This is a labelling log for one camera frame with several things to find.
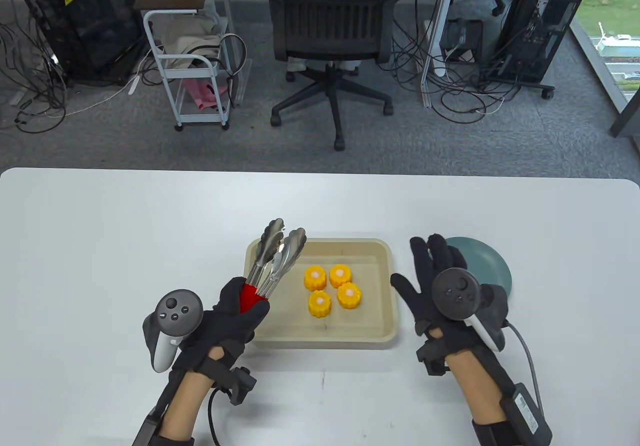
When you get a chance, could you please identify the person's left hand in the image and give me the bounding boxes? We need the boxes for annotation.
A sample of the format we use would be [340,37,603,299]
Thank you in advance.
[172,276,271,374]

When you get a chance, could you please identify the person's right hand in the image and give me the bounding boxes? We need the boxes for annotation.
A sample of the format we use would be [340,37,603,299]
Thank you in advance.
[390,234,509,362]

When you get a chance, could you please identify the red-handled metal kitchen tongs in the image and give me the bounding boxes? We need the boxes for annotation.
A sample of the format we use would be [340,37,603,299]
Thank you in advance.
[239,217,307,315]

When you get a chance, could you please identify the yellow corn chunk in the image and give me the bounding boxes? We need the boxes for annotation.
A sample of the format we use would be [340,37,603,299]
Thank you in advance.
[337,282,362,309]
[308,290,332,319]
[304,265,328,291]
[328,264,351,289]

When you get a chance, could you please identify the teal round plate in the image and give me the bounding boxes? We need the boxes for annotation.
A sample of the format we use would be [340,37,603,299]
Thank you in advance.
[445,236,513,299]

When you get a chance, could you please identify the person's right forearm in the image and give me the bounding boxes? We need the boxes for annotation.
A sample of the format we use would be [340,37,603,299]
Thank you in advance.
[442,348,521,424]

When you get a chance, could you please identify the black and white right controller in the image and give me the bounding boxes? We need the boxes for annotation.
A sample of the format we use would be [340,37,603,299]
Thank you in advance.
[431,268,507,353]

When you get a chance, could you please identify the black and white controller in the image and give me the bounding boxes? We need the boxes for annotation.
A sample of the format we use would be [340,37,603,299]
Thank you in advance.
[431,268,507,353]
[143,289,204,373]

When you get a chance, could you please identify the black and white left controller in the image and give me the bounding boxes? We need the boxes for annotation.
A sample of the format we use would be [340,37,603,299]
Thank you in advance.
[143,289,204,373]

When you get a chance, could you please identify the beige plastic tray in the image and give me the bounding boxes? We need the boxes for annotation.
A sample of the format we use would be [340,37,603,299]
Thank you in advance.
[244,237,399,351]

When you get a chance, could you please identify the pink bag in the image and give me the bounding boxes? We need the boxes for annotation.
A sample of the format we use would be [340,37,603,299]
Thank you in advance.
[181,77,221,112]

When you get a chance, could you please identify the white rolling cart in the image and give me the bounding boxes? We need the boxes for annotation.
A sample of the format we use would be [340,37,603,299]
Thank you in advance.
[143,10,236,132]

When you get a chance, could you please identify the small black equipment box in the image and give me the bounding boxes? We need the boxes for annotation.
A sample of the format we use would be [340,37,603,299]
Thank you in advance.
[442,18,485,62]

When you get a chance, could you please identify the white metal desk leg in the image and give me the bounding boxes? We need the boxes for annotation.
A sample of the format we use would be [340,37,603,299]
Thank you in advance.
[420,0,461,109]

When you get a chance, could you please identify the beige cloth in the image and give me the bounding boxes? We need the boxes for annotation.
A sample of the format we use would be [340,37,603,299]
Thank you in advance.
[161,17,223,59]

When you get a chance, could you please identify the black mesh office chair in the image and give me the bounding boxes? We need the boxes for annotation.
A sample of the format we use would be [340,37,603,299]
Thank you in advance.
[262,0,404,152]

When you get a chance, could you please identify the black computer tower on stand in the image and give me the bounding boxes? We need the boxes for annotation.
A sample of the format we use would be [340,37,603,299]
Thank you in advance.
[480,0,588,99]

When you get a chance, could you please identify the black computer tower yellow sticker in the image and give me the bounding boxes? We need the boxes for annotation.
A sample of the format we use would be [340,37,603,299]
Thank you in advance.
[15,0,146,87]

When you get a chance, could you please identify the grey right glove cable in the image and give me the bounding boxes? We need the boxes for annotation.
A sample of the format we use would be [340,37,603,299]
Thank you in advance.
[502,320,543,412]

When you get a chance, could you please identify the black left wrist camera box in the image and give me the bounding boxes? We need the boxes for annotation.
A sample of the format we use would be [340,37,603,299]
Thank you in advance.
[132,411,161,446]

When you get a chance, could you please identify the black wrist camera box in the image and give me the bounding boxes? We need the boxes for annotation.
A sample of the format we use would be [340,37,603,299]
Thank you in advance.
[132,411,161,446]
[499,383,553,446]

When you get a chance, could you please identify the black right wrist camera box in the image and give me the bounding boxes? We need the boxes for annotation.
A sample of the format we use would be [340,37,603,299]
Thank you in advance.
[499,383,553,446]

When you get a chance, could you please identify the tangle of black floor cables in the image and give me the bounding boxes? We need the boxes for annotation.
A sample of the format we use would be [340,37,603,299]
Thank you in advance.
[390,16,523,124]
[0,21,68,134]

